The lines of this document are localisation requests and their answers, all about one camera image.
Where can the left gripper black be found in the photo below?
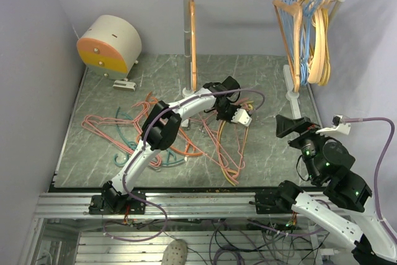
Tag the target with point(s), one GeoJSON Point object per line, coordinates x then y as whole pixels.
{"type": "Point", "coordinates": [220, 118]}

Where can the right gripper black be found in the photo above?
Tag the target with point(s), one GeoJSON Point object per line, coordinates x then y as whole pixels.
{"type": "Point", "coordinates": [285, 125]}

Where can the brown wooden hanger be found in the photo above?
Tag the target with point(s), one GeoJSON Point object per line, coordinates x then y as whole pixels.
{"type": "Point", "coordinates": [193, 45]}

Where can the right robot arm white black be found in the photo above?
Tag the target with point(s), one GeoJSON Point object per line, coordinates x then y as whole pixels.
{"type": "Point", "coordinates": [367, 234]}

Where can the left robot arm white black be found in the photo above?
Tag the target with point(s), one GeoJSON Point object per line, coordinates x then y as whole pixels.
{"type": "Point", "coordinates": [160, 130]}

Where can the hung beige hangers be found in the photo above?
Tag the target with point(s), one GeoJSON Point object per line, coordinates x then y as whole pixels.
{"type": "Point", "coordinates": [319, 54]}

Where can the hung yellow hangers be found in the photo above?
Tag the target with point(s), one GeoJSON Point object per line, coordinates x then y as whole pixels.
{"type": "Point", "coordinates": [325, 60]}

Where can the hung blue hangers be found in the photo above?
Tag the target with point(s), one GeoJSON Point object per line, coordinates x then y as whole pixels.
{"type": "Point", "coordinates": [309, 8]}

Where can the pink plastic curved hanger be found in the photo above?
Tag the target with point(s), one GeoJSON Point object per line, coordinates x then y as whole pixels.
{"type": "Point", "coordinates": [245, 147]}

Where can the orange plastic hanger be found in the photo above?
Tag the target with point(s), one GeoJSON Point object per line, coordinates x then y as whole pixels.
{"type": "Point", "coordinates": [190, 150]}

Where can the teal plastic hanger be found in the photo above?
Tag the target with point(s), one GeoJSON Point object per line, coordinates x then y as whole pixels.
{"type": "Point", "coordinates": [171, 159]}

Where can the round beige drawer box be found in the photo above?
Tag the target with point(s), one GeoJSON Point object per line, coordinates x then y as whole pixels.
{"type": "Point", "coordinates": [110, 47]}

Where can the white perforated shoe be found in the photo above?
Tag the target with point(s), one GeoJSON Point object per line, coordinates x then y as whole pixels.
{"type": "Point", "coordinates": [175, 253]}

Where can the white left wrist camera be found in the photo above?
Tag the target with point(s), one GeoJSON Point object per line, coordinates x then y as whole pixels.
{"type": "Point", "coordinates": [242, 117]}

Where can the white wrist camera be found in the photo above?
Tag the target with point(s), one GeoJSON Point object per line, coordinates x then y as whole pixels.
{"type": "Point", "coordinates": [339, 127]}
{"type": "Point", "coordinates": [242, 117]}

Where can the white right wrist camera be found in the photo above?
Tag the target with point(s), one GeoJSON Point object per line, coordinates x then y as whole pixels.
{"type": "Point", "coordinates": [339, 127]}

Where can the aluminium mounting rail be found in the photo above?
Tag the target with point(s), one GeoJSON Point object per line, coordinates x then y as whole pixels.
{"type": "Point", "coordinates": [177, 206]}

